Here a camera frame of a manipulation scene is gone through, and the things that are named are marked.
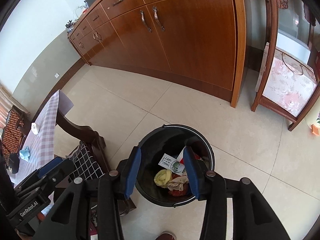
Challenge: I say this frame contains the small potted plant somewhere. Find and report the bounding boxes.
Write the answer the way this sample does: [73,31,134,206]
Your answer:
[65,20,75,33]

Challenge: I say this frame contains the long wooden sideboard cabinet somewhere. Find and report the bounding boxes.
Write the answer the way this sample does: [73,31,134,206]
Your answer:
[68,0,246,107]

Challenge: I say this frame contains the yellow cloth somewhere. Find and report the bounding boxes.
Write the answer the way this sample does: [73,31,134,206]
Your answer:
[153,169,172,188]

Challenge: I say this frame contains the beige cloth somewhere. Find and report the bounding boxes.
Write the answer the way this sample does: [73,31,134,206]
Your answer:
[167,175,189,191]

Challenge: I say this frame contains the black cast iron teapot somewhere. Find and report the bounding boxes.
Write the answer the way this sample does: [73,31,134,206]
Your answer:
[8,153,20,174]

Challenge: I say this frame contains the beige patterned curtain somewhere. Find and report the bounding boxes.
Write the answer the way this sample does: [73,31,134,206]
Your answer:
[0,85,14,129]

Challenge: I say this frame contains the pink checkered tablecloth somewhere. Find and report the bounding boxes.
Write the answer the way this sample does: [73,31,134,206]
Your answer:
[9,90,73,186]

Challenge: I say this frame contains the black trash bin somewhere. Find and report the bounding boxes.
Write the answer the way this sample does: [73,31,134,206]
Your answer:
[136,124,215,207]

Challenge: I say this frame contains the white printed paper package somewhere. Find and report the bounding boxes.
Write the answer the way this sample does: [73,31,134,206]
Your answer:
[158,154,185,176]

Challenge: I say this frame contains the light blue paper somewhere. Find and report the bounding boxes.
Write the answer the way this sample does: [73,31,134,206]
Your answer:
[19,147,30,162]

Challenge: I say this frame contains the red patterned floor rug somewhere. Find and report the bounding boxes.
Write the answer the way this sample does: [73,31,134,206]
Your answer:
[89,204,98,236]

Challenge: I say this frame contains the floral pink storage box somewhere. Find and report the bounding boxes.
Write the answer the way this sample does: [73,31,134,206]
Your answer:
[263,47,317,117]

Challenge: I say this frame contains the wooden chair with checkered cushion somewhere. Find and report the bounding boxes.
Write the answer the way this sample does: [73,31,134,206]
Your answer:
[55,110,137,217]

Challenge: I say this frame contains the white tissue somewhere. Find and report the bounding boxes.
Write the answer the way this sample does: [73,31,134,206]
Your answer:
[31,122,40,135]

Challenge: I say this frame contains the carved wooden side stand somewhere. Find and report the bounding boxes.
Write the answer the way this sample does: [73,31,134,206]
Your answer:
[251,0,319,131]

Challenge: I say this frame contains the wooden carved sofa bench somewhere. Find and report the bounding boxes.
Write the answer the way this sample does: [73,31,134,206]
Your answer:
[1,106,31,166]

